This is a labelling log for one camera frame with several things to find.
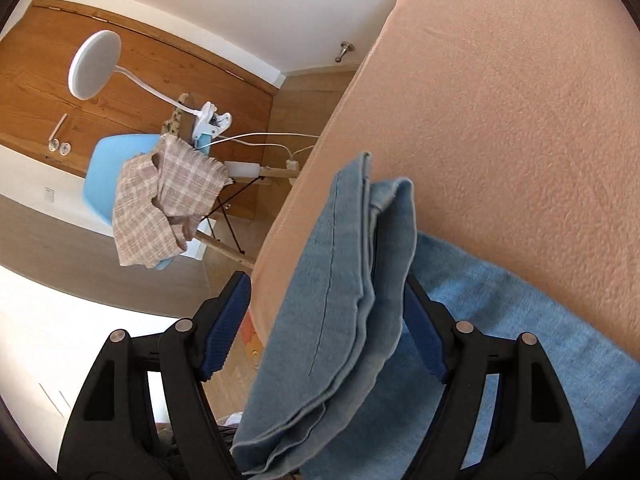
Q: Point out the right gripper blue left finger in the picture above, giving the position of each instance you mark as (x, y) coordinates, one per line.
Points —
(220, 320)

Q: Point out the metal door stopper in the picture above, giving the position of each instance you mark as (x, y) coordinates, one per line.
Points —
(346, 48)

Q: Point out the blue plastic chair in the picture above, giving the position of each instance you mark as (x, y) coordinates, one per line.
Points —
(104, 167)

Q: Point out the beige fleece blanket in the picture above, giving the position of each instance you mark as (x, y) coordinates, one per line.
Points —
(518, 122)

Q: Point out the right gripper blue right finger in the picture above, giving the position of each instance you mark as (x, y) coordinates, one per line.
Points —
(423, 330)

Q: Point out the white power strip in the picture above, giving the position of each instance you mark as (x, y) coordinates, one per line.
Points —
(252, 170)

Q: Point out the light blue denim pants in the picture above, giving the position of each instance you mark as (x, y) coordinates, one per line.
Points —
(532, 391)

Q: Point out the beige plaid cloth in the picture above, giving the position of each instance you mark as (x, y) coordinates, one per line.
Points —
(161, 198)

